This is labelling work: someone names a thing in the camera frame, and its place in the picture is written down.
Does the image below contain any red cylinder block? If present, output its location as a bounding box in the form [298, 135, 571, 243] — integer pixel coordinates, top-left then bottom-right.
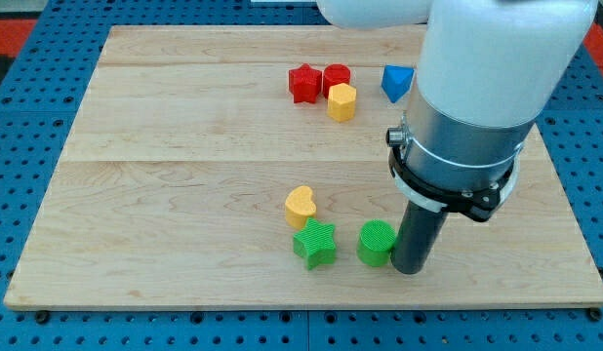
[322, 63, 351, 98]

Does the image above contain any red star block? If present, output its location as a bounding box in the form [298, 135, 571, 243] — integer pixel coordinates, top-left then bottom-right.
[288, 63, 322, 103]

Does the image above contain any yellow hexagon block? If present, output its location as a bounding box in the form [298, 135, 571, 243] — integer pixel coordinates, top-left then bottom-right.
[327, 83, 357, 123]

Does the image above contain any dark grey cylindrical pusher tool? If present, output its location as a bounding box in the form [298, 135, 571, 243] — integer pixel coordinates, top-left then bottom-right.
[390, 201, 447, 275]

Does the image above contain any blue triangular block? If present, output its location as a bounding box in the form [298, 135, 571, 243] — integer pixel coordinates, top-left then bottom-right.
[381, 65, 415, 103]

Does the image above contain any green star block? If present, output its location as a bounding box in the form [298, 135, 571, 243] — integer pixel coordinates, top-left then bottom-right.
[293, 217, 337, 270]

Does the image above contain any green cylinder block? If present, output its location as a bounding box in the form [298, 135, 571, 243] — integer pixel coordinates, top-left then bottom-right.
[356, 219, 396, 267]

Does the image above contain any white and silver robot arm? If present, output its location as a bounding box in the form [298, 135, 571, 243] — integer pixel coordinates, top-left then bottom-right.
[318, 0, 598, 222]

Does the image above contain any light wooden board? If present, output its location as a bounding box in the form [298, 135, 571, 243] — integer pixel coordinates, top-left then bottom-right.
[4, 25, 603, 311]

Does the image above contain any yellow heart block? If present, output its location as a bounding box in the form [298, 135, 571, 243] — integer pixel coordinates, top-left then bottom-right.
[285, 185, 317, 229]

